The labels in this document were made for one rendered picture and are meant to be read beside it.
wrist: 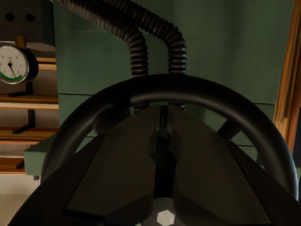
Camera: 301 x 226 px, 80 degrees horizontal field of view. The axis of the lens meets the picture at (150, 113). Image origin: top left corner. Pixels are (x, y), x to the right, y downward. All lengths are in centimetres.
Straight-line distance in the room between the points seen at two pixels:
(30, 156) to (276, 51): 54
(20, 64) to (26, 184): 352
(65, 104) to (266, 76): 40
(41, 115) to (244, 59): 309
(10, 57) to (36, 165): 23
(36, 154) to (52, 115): 273
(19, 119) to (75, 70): 309
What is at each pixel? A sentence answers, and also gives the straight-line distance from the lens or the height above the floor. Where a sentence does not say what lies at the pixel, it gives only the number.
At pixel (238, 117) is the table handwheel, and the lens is 19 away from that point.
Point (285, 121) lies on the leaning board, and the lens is 194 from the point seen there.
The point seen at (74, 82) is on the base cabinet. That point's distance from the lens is 40.
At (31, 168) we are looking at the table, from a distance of 50.
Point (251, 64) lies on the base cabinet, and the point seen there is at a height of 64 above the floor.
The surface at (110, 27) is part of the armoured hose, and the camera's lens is 26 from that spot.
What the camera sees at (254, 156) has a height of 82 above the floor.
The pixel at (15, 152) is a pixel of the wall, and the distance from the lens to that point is 367.
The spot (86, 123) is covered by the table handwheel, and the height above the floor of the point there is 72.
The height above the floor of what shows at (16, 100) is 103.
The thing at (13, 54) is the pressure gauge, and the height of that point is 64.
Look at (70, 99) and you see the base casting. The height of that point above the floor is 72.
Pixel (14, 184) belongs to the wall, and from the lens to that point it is 395.
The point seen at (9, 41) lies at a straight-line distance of 42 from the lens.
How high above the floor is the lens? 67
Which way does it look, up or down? 11 degrees up
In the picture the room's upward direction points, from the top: 177 degrees counter-clockwise
